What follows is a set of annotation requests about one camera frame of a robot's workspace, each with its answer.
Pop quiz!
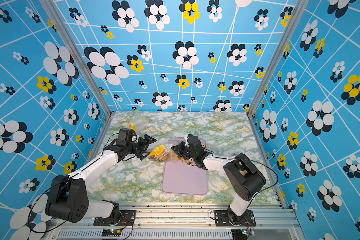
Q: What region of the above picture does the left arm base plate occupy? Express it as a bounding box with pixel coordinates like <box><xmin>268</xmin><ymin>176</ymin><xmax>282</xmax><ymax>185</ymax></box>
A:
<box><xmin>94</xmin><ymin>210</ymin><xmax>137</xmax><ymax>227</ymax></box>

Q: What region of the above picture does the aluminium front rail frame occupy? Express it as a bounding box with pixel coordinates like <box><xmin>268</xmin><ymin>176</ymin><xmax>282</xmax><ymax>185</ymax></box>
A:
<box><xmin>45</xmin><ymin>203</ymin><xmax>305</xmax><ymax>240</ymax></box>

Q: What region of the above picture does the lilac rectangular tray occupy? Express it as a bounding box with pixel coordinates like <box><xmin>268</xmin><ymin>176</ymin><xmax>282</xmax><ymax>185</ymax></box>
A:
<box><xmin>162</xmin><ymin>151</ymin><xmax>208</xmax><ymax>196</ymax></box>

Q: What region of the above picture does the aluminium corner post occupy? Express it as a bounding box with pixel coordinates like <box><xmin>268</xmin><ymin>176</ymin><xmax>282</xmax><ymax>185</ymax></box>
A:
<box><xmin>248</xmin><ymin>0</ymin><xmax>309</xmax><ymax>117</ymax></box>
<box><xmin>40</xmin><ymin>1</ymin><xmax>112</xmax><ymax>118</ymax></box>

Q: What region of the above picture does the green circuit board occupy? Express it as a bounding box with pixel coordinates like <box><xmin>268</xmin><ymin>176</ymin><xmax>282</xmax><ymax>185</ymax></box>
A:
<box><xmin>101</xmin><ymin>229</ymin><xmax>122</xmax><ymax>239</ymax></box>
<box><xmin>231</xmin><ymin>229</ymin><xmax>251</xmax><ymax>240</ymax></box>

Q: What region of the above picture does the left green circuit board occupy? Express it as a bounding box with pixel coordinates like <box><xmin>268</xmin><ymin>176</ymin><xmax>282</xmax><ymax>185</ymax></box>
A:
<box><xmin>101</xmin><ymin>229</ymin><xmax>122</xmax><ymax>239</ymax></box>

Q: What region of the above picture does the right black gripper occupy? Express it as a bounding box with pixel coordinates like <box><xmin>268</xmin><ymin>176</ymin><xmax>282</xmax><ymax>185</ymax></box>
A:
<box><xmin>171</xmin><ymin>142</ymin><xmax>197</xmax><ymax>161</ymax></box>

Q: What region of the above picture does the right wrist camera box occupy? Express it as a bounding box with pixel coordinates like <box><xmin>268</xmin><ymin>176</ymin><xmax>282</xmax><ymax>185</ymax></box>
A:
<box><xmin>185</xmin><ymin>134</ymin><xmax>203</xmax><ymax>151</ymax></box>

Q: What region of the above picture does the ziploc cookie bag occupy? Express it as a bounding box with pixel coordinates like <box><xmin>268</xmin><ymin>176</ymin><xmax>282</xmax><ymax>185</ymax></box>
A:
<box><xmin>148</xmin><ymin>142</ymin><xmax>179</xmax><ymax>162</ymax></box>

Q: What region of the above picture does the left aluminium corner post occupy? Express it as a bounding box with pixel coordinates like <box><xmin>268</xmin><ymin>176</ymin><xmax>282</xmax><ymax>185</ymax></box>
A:
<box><xmin>40</xmin><ymin>1</ymin><xmax>112</xmax><ymax>118</ymax></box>

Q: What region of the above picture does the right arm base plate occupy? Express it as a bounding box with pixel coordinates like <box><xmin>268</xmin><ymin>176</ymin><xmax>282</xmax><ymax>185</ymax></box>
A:
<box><xmin>212</xmin><ymin>210</ymin><xmax>257</xmax><ymax>228</ymax></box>

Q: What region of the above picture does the right green circuit board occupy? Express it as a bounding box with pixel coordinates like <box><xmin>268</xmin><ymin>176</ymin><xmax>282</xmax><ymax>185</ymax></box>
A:
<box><xmin>231</xmin><ymin>229</ymin><xmax>251</xmax><ymax>240</ymax></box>

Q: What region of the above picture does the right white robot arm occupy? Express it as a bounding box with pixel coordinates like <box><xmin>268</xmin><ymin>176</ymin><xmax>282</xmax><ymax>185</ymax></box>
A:
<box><xmin>171</xmin><ymin>142</ymin><xmax>266</xmax><ymax>226</ymax></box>

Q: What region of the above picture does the right aluminium corner post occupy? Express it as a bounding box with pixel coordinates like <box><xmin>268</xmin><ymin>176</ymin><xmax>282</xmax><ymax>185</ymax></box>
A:
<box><xmin>248</xmin><ymin>0</ymin><xmax>309</xmax><ymax>117</ymax></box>

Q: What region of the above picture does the ziploc bag of cookies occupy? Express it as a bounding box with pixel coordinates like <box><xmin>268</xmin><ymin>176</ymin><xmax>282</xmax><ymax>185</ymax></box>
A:
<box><xmin>128</xmin><ymin>114</ymin><xmax>149</xmax><ymax>134</ymax></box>

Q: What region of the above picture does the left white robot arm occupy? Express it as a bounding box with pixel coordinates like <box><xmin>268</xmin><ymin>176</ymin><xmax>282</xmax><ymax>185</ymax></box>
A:
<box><xmin>45</xmin><ymin>129</ymin><xmax>157</xmax><ymax>225</ymax></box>

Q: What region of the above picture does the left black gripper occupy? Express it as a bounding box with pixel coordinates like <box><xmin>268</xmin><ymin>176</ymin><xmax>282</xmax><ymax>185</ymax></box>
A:
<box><xmin>127</xmin><ymin>133</ymin><xmax>157</xmax><ymax>160</ymax></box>

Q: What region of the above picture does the poured cookies pile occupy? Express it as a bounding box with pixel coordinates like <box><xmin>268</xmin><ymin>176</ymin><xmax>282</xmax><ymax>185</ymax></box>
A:
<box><xmin>186</xmin><ymin>144</ymin><xmax>209</xmax><ymax>170</ymax></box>

